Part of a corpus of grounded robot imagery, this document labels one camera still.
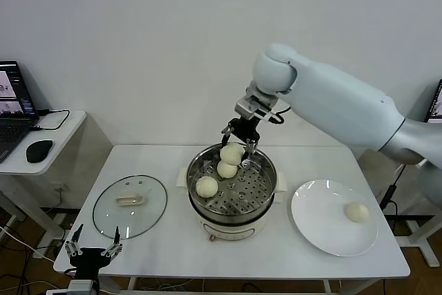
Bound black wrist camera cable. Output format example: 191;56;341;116
266;106;293;126

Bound black hanging power cable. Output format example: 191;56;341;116
378;163;407;210

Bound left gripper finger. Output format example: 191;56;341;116
64;224;84;257
102;226;124;258

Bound white desk stand legs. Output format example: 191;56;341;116
396;220;442;269

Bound black laptop charger cable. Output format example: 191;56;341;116
32;108;70;132

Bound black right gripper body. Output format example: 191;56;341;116
227;117;262;144

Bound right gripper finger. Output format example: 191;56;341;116
241;137;260;166
220;125;236;147

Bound black laptop with pink screen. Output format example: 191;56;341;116
0;60;40;164

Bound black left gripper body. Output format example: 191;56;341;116
68;247;108;280

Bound black computer mouse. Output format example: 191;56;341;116
26;139;55;164

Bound white side table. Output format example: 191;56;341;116
0;110;113;258

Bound cream electric cooking pot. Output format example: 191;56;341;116
188;191;276;242

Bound black laptop with dark screen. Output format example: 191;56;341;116
424;79;442;124

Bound white steamed baozi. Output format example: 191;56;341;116
220;142;244;166
195;175;220;199
216;160;240;180
343;201;370;223

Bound round glass pot lid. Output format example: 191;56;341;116
92;174;169;240

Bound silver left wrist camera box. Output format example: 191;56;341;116
66;279;95;295

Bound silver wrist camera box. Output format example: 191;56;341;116
235;94;269;122
66;279;95;295

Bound round white plate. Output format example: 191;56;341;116
290;179;379;258

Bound perforated steel steamer basket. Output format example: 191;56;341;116
175;145;288;218

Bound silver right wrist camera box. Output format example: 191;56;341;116
235;94;269;122

